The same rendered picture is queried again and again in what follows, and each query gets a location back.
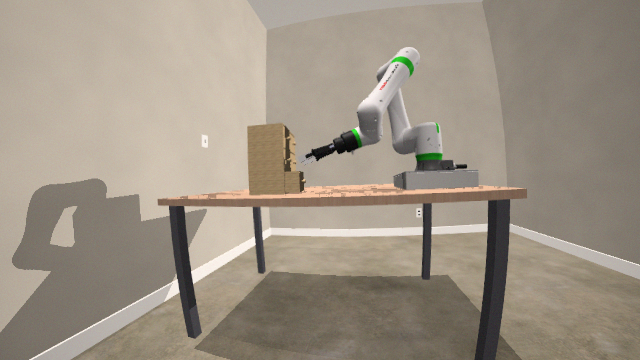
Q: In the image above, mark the small wooden chest of drawers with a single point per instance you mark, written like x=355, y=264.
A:
x=266, y=159

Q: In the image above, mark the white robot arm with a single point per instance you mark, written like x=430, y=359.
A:
x=423, y=139

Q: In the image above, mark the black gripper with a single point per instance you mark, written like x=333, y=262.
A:
x=321, y=152

